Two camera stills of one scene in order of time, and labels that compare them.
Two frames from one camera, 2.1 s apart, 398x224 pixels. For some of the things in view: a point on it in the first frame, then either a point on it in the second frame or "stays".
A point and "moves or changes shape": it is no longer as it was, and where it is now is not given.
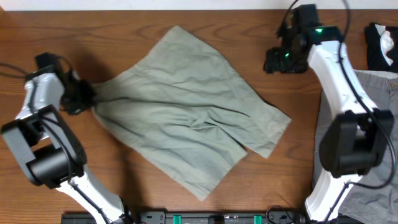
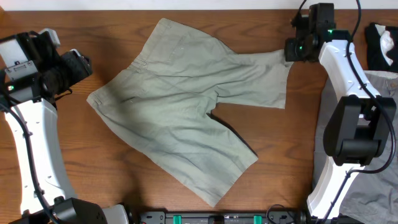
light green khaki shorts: (182, 112) moves or changes shape
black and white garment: (382, 44) stays
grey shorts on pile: (375, 200) stays
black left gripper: (87, 98) → (79, 70)
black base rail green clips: (194, 218) stays
